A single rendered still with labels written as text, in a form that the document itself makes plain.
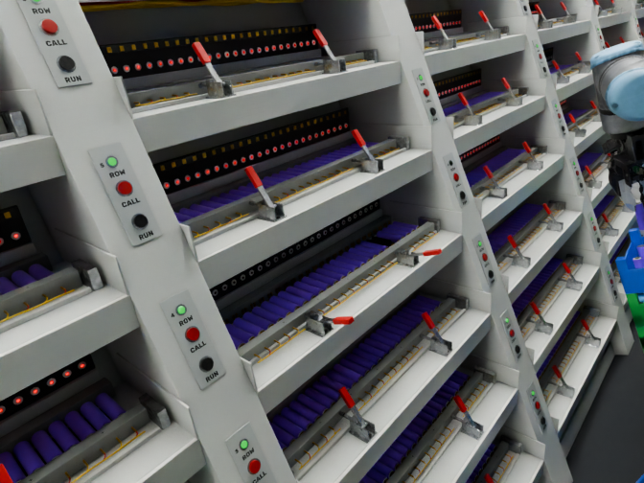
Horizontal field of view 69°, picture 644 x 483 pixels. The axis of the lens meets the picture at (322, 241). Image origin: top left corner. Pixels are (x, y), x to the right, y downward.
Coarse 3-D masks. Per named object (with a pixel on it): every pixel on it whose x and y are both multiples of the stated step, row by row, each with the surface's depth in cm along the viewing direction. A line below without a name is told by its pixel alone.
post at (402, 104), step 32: (320, 0) 105; (352, 0) 99; (384, 0) 97; (352, 32) 102; (384, 32) 97; (416, 64) 101; (384, 96) 103; (416, 96) 99; (352, 128) 113; (448, 128) 106; (416, 192) 107; (448, 192) 102; (480, 224) 108; (480, 288) 105; (512, 320) 111; (480, 352) 112; (512, 352) 109; (512, 416) 113; (544, 480) 114
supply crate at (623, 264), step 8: (632, 232) 112; (632, 240) 112; (640, 240) 111; (632, 248) 111; (632, 256) 110; (616, 264) 100; (624, 264) 99; (632, 264) 108; (624, 272) 99; (632, 272) 98; (640, 272) 97; (624, 280) 100; (632, 280) 99; (640, 280) 98; (624, 288) 101; (632, 288) 100; (640, 288) 99
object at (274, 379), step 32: (352, 224) 104; (416, 224) 110; (448, 224) 104; (448, 256) 100; (384, 288) 85; (416, 288) 92; (288, 352) 71; (320, 352) 72; (256, 384) 65; (288, 384) 68
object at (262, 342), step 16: (432, 224) 104; (416, 240) 99; (384, 256) 92; (352, 272) 87; (368, 272) 88; (336, 288) 82; (320, 304) 79; (288, 320) 75; (304, 320) 77; (256, 336) 72; (272, 336) 72; (288, 336) 73; (240, 352) 68; (256, 352) 70; (272, 352) 70
